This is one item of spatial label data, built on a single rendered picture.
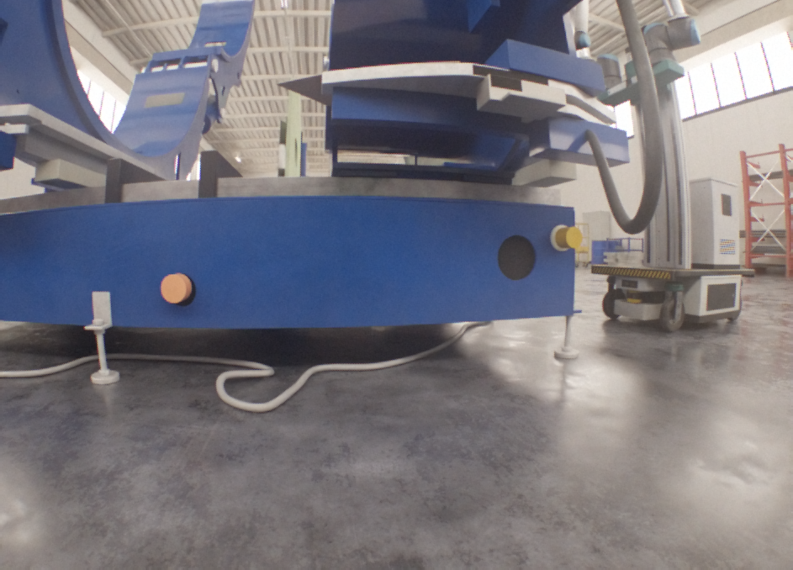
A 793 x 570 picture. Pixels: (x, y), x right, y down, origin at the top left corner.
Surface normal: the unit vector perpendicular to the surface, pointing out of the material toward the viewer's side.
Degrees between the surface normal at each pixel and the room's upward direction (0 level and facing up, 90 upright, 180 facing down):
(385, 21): 140
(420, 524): 0
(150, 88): 77
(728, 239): 90
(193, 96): 69
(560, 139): 90
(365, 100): 90
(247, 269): 90
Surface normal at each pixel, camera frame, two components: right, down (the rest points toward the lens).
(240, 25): 0.18, -0.15
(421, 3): 0.13, 0.76
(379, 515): 0.00, -1.00
